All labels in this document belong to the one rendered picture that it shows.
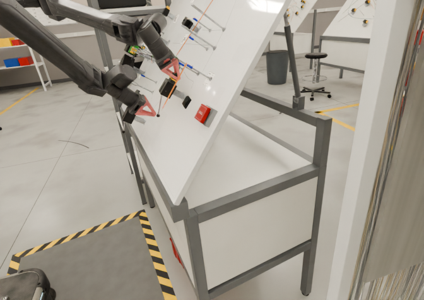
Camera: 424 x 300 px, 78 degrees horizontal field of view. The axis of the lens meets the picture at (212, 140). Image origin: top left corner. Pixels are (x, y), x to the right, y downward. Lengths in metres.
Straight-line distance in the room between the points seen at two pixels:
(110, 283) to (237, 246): 0.99
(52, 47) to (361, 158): 0.73
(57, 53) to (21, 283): 1.27
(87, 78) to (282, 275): 1.43
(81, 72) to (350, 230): 0.78
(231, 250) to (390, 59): 0.83
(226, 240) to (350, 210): 0.57
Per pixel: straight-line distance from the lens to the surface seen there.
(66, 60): 0.83
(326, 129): 1.04
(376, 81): 0.44
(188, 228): 0.89
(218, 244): 1.01
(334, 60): 5.30
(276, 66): 5.42
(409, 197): 0.66
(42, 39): 0.78
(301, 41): 6.75
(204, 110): 0.77
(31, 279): 1.76
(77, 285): 1.93
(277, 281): 1.70
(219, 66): 0.89
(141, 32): 0.93
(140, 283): 1.78
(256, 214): 1.01
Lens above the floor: 1.37
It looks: 26 degrees down
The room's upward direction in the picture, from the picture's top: 5 degrees counter-clockwise
